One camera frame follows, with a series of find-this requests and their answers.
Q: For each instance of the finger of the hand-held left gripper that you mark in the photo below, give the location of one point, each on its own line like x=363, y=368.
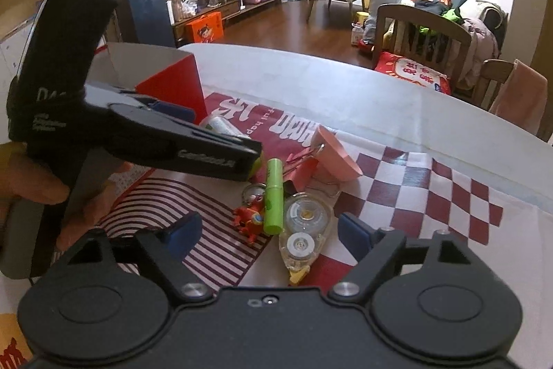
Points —
x=207, y=155
x=170, y=109

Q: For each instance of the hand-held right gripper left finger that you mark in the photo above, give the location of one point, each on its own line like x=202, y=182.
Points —
x=185, y=228

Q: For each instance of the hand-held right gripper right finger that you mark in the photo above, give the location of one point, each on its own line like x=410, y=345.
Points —
x=352, y=230

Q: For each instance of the red cardboard box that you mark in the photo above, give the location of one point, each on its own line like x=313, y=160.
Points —
x=173, y=81

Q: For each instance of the toothpick jar with green lid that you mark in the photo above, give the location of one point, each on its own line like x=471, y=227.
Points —
x=220, y=126

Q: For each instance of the clear correction tape dispenser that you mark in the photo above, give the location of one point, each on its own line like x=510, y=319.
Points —
x=302, y=222

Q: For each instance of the pink binder clip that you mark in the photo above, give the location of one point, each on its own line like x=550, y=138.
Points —
x=304, y=172

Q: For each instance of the pink plastic bowl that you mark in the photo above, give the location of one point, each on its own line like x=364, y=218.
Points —
x=335, y=157

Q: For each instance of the person's left hand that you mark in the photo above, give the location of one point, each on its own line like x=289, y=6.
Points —
x=34, y=183

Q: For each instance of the red and white printed mat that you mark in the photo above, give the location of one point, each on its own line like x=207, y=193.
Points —
x=432, y=196

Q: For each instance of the orange gift box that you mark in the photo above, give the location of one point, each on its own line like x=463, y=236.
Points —
x=205, y=27

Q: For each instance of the dark blue tall appliance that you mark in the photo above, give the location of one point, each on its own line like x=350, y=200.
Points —
x=147, y=10

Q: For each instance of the wooden tv cabinet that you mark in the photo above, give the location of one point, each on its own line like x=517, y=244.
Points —
x=233, y=6

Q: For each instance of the red printed cushion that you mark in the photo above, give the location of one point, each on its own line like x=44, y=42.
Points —
x=410, y=70

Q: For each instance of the plastic bottle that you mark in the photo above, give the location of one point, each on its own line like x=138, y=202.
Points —
x=357, y=35

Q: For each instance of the yellow plastic stool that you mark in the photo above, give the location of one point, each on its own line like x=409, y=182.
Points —
x=362, y=18

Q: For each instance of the pink cloth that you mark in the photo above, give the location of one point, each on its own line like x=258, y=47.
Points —
x=518, y=92

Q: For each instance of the wooden slatted chair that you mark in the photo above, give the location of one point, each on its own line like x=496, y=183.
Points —
x=421, y=12

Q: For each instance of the sofa with clothes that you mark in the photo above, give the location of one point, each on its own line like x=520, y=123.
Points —
x=479, y=27

